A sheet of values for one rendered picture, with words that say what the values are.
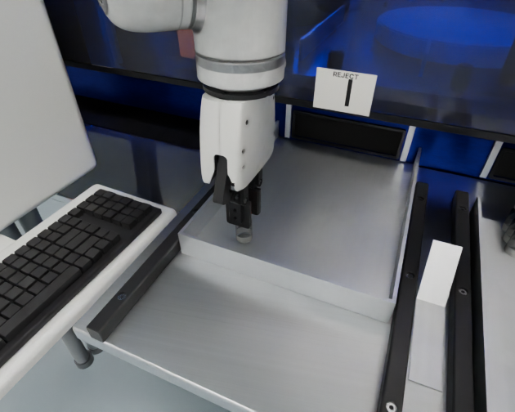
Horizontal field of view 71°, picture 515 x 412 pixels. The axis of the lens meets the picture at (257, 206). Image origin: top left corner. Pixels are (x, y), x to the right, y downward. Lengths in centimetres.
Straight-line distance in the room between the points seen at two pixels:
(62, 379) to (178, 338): 111
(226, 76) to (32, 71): 44
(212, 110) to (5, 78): 41
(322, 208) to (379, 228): 8
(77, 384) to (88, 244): 91
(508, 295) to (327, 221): 23
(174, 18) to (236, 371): 31
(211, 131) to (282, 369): 24
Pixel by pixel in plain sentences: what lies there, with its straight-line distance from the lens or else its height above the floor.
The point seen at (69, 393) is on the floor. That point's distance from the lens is 147.
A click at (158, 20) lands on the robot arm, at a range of 31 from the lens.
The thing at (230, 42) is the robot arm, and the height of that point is 114.
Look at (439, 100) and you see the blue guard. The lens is 56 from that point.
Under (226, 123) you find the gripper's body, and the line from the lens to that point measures 34.
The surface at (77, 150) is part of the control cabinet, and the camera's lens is 79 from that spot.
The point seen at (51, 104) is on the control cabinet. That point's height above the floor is 96.
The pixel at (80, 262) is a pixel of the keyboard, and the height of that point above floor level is 83.
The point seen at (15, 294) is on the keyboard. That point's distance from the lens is 59.
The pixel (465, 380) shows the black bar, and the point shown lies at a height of 90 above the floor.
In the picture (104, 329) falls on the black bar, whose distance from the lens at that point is 42.
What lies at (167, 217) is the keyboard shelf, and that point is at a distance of 66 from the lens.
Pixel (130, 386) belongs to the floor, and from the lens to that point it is 141.
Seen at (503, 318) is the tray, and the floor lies 88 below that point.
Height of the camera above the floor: 122
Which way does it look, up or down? 39 degrees down
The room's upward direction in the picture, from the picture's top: straight up
